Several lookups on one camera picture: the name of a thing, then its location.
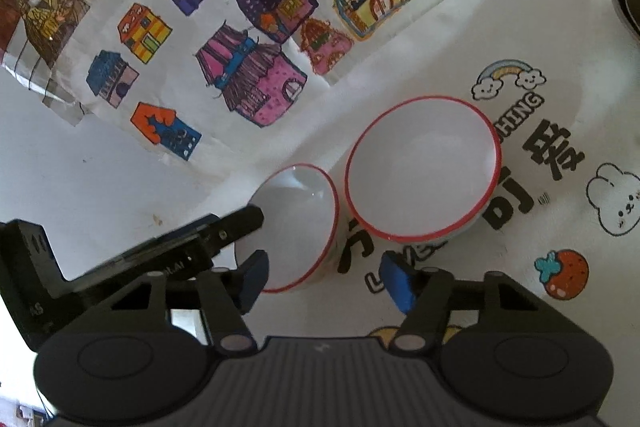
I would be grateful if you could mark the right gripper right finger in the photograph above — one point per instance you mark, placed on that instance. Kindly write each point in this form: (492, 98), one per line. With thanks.
(423, 296)

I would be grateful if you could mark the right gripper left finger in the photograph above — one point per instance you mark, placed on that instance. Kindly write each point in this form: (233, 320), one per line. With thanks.
(226, 296)

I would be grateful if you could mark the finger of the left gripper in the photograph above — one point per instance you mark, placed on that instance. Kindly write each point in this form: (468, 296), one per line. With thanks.
(233, 227)

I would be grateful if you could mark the small white red-rimmed bowl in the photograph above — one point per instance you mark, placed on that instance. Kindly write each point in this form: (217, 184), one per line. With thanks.
(302, 230)

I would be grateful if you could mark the large white red-rimmed bowl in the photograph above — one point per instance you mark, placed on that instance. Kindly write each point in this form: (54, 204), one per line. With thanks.
(423, 170)

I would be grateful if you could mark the small steel plate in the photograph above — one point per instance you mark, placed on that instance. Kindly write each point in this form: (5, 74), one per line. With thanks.
(627, 12)

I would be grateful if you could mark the houses drawing paper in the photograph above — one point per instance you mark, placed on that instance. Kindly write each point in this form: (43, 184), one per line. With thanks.
(214, 84)

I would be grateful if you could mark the white printed table mat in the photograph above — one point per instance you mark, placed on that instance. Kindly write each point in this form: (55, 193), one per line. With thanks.
(559, 82)

